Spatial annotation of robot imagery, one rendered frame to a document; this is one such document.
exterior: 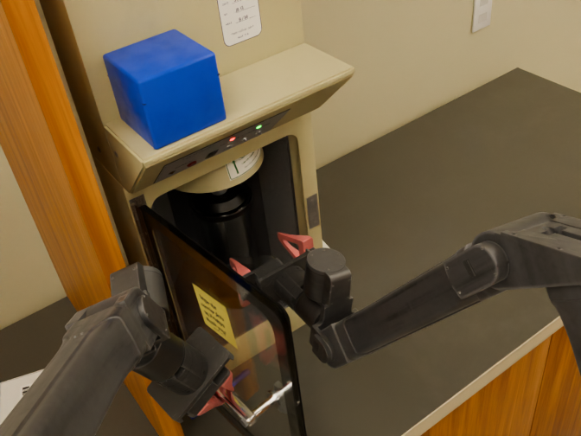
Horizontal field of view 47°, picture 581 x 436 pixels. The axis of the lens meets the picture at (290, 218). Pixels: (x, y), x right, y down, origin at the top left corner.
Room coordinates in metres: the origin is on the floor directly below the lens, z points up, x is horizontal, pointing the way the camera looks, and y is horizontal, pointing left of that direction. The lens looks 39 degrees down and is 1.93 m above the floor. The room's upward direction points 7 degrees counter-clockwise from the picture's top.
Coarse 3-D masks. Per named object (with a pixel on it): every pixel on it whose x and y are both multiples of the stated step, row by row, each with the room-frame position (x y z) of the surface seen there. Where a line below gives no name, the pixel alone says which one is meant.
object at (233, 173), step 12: (252, 156) 0.90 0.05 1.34; (228, 168) 0.86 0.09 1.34; (240, 168) 0.87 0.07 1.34; (252, 168) 0.88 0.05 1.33; (192, 180) 0.85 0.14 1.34; (204, 180) 0.85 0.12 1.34; (216, 180) 0.85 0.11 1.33; (228, 180) 0.85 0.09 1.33; (240, 180) 0.86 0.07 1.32; (192, 192) 0.85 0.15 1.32; (204, 192) 0.84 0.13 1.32
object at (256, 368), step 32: (160, 224) 0.69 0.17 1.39; (160, 256) 0.71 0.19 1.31; (192, 256) 0.64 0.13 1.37; (192, 288) 0.66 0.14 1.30; (224, 288) 0.59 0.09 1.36; (192, 320) 0.68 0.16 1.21; (256, 320) 0.54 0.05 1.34; (256, 352) 0.55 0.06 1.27; (288, 352) 0.50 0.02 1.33; (256, 384) 0.56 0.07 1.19; (288, 384) 0.51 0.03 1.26; (224, 416) 0.66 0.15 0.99; (288, 416) 0.51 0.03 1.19
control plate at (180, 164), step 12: (264, 120) 0.77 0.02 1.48; (276, 120) 0.80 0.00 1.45; (240, 132) 0.75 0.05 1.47; (252, 132) 0.79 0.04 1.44; (264, 132) 0.83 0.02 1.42; (216, 144) 0.74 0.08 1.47; (228, 144) 0.78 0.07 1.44; (192, 156) 0.72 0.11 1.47; (204, 156) 0.76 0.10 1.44; (168, 168) 0.71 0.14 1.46; (180, 168) 0.74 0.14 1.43; (156, 180) 0.73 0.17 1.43
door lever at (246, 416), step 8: (216, 392) 0.55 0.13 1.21; (224, 392) 0.55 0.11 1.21; (232, 392) 0.55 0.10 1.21; (224, 400) 0.54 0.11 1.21; (232, 400) 0.53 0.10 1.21; (272, 400) 0.53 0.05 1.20; (232, 408) 0.52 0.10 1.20; (240, 408) 0.52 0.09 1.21; (248, 408) 0.52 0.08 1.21; (256, 408) 0.52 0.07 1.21; (264, 408) 0.52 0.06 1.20; (240, 416) 0.51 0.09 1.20; (248, 416) 0.51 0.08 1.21; (256, 416) 0.51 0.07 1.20; (248, 424) 0.50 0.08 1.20
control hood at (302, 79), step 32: (256, 64) 0.86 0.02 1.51; (288, 64) 0.85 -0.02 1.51; (320, 64) 0.84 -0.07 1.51; (224, 96) 0.78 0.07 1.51; (256, 96) 0.77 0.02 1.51; (288, 96) 0.77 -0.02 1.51; (320, 96) 0.82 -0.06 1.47; (128, 128) 0.73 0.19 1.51; (224, 128) 0.71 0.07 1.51; (128, 160) 0.70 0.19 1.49; (160, 160) 0.67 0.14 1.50
